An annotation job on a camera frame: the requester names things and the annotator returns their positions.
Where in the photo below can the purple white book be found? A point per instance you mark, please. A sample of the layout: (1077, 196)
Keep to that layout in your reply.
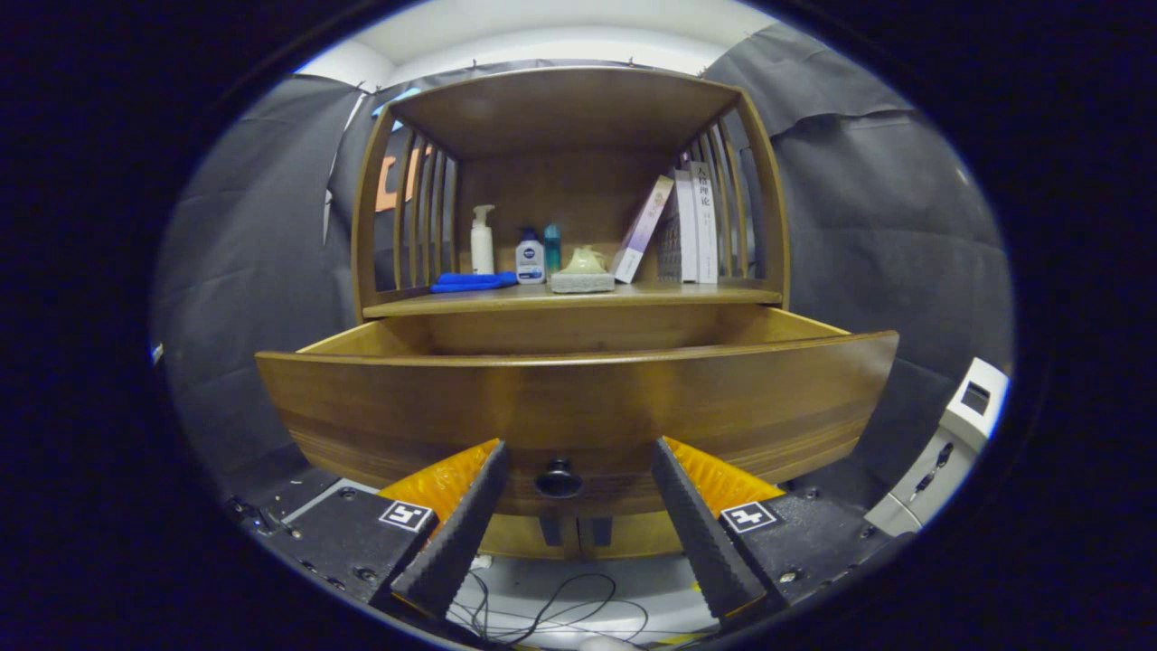
(642, 231)

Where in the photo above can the white pump bottle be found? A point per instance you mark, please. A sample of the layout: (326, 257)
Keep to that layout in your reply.
(482, 249)

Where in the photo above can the white blue-capped lotion bottle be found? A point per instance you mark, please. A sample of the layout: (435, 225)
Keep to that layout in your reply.
(530, 262)

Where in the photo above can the wooden cabinet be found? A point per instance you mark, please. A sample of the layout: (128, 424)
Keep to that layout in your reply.
(560, 117)

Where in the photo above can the wooden cabinet door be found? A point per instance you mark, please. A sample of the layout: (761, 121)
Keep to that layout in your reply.
(642, 538)
(515, 541)

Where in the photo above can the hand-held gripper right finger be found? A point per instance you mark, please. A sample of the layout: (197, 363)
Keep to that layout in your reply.
(700, 533)

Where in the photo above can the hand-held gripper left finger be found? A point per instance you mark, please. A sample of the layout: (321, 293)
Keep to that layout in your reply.
(456, 533)

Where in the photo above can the wooden countertop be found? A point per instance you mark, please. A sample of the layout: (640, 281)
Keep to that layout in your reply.
(687, 295)

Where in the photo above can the blue folded cloth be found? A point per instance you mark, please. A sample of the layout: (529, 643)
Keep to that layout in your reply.
(470, 282)

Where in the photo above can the small teal bottle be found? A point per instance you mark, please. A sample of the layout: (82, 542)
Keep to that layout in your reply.
(552, 249)

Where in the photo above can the white appliance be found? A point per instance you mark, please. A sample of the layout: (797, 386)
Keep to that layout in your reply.
(949, 443)

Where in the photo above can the dark patterned book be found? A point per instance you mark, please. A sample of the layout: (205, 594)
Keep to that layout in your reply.
(673, 240)

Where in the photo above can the wooden drawer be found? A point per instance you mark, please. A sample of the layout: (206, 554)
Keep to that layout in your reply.
(560, 407)

